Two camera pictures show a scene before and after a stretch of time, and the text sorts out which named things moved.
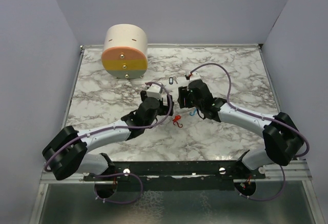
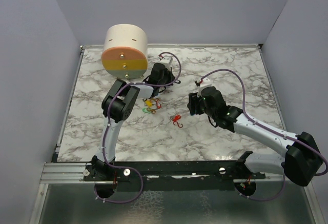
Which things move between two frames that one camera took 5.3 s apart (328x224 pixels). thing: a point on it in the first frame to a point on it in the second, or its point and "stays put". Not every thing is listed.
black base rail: x=176 y=175 stays put
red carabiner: x=173 y=123 stays put
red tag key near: x=177 y=117 stays put
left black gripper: x=164 y=109 to x=171 y=77
